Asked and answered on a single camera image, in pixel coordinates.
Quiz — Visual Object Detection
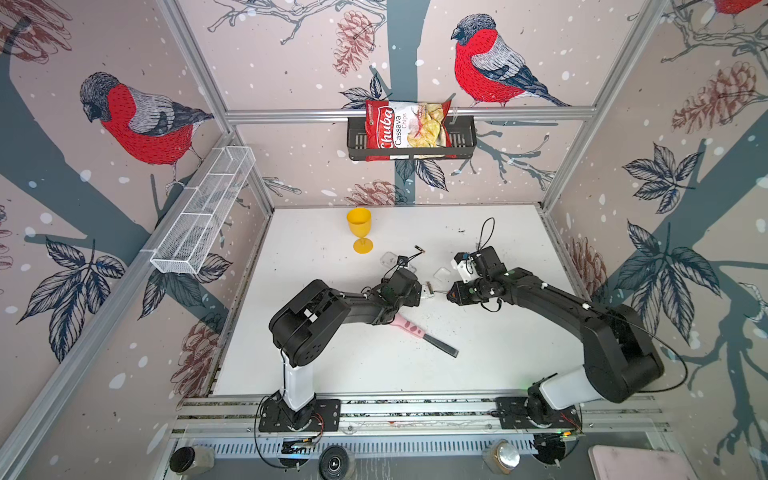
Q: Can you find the white AC remote with display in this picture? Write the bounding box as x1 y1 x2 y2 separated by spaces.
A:
380 251 417 273

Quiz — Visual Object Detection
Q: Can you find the white remote control with buttons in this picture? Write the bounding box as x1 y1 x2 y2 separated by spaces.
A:
421 282 435 300

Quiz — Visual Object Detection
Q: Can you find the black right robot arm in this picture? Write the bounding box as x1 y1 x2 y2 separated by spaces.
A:
447 247 664 427

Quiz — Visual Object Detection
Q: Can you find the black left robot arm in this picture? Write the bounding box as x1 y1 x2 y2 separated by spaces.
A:
259 268 422 432

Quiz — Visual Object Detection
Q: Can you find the yellow plastic goblet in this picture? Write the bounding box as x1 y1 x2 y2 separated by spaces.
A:
346 207 373 254

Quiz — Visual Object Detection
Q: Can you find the red cassava chips bag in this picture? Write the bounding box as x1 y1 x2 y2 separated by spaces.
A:
365 100 453 150

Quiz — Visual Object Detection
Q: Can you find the silver metal can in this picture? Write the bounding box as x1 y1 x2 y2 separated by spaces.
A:
482 439 521 475

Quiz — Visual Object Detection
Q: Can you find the black round speaker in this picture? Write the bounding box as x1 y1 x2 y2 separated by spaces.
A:
318 445 355 480

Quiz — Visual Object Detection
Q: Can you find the pink pad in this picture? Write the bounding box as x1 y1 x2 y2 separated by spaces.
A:
589 445 697 480

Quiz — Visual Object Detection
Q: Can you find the grey cylinder with black cap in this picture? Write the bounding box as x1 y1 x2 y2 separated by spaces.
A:
169 445 215 476

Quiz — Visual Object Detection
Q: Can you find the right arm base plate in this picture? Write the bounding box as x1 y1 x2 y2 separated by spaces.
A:
492 396 582 430

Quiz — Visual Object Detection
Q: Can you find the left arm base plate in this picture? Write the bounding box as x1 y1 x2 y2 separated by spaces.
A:
257 397 341 433

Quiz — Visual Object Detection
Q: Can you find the black wall basket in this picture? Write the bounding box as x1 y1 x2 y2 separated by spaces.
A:
346 116 477 161

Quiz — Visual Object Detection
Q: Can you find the aluminium mounting rail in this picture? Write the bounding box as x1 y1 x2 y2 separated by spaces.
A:
169 393 672 459

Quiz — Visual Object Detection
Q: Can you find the white wire mesh shelf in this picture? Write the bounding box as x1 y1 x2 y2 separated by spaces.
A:
150 146 255 275

